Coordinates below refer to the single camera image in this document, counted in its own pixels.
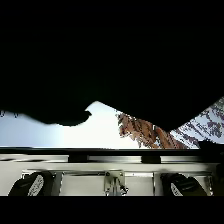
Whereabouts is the black garment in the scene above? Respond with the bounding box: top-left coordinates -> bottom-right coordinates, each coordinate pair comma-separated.
0,27 -> 224,133

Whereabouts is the silver frame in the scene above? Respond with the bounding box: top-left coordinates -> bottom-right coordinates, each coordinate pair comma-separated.
0,152 -> 224,197

